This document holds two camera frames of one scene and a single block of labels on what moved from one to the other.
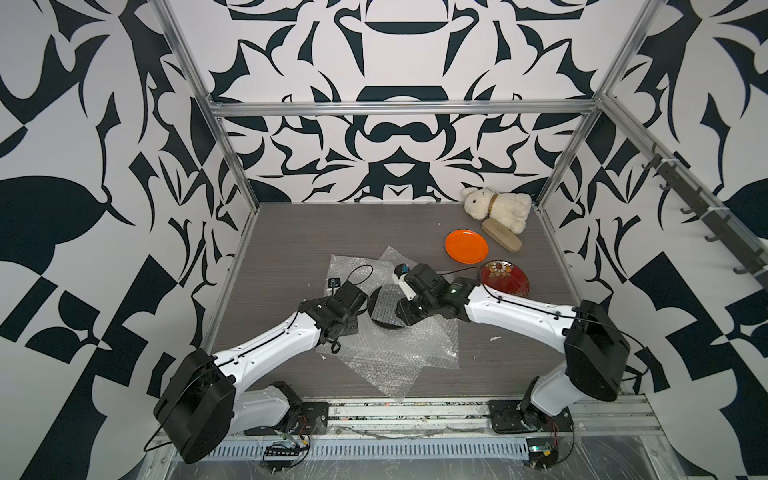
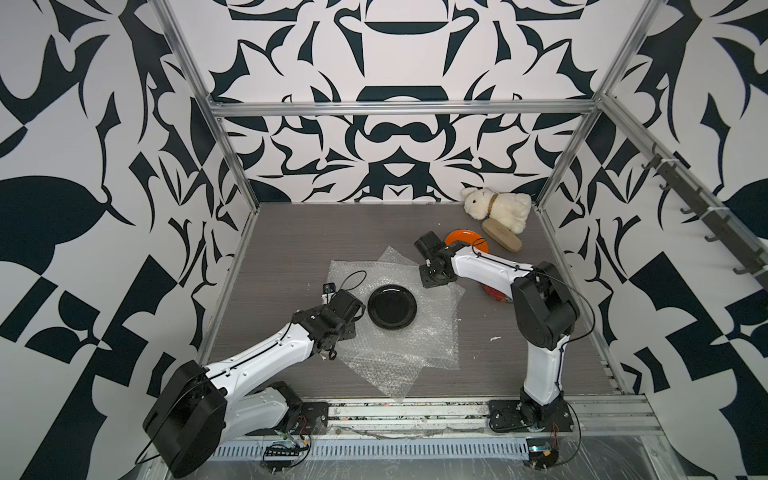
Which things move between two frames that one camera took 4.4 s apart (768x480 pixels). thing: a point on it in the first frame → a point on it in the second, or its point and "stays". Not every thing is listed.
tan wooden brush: (501, 234) stays
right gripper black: (403, 313) → (424, 278)
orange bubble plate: (466, 246) stays
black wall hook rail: (746, 252) stays
